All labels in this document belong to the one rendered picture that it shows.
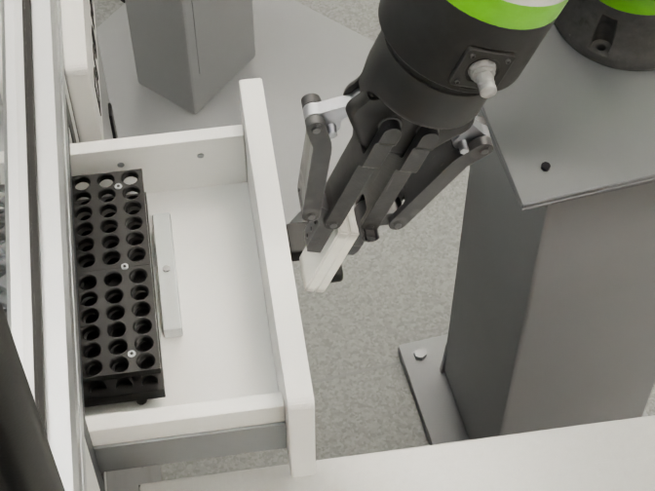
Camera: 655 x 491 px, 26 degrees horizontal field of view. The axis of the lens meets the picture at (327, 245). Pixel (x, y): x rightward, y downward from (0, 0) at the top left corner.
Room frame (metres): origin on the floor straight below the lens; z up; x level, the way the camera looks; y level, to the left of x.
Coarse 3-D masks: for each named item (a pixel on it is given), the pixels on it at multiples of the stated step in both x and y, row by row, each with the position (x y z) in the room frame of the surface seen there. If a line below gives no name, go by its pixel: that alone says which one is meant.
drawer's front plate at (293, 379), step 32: (256, 96) 0.71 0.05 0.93; (256, 128) 0.68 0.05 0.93; (256, 160) 0.65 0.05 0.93; (256, 192) 0.62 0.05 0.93; (256, 224) 0.64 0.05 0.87; (288, 256) 0.57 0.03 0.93; (288, 288) 0.54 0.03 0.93; (288, 320) 0.52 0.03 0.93; (288, 352) 0.49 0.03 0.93; (288, 384) 0.47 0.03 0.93; (288, 416) 0.45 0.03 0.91; (288, 448) 0.46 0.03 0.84
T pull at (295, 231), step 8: (288, 224) 0.61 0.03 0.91; (296, 224) 0.61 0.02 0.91; (304, 224) 0.61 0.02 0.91; (288, 232) 0.60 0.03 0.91; (296, 232) 0.60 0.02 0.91; (296, 240) 0.59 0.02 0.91; (304, 240) 0.59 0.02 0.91; (296, 248) 0.59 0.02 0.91; (296, 256) 0.58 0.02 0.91; (336, 272) 0.57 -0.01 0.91; (336, 280) 0.56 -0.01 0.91
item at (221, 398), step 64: (128, 192) 0.69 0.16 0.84; (192, 192) 0.69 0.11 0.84; (192, 256) 0.63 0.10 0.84; (256, 256) 0.63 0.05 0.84; (192, 320) 0.57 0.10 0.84; (256, 320) 0.57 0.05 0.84; (192, 384) 0.52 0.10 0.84; (256, 384) 0.52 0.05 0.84; (128, 448) 0.45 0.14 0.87; (192, 448) 0.46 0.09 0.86; (256, 448) 0.46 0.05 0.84
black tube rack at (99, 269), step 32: (96, 192) 0.65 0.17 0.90; (96, 224) 0.62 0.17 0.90; (96, 256) 0.59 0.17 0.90; (96, 288) 0.56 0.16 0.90; (96, 320) 0.53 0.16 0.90; (128, 320) 0.53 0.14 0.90; (96, 352) 0.53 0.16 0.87; (128, 352) 0.51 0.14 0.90; (160, 352) 0.52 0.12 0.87; (96, 384) 0.50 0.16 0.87; (128, 384) 0.50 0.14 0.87; (160, 384) 0.50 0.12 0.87
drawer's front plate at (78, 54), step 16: (64, 0) 0.82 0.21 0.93; (80, 0) 0.82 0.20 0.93; (64, 16) 0.80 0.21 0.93; (80, 16) 0.80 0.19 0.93; (64, 32) 0.78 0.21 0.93; (80, 32) 0.78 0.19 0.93; (64, 48) 0.76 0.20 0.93; (80, 48) 0.76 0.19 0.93; (96, 48) 0.87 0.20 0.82; (64, 64) 0.75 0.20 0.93; (80, 64) 0.75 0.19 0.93; (96, 64) 0.83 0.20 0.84; (80, 80) 0.74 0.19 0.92; (80, 96) 0.74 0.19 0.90; (80, 112) 0.74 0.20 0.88; (96, 112) 0.75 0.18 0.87; (80, 128) 0.74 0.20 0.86; (96, 128) 0.74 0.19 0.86
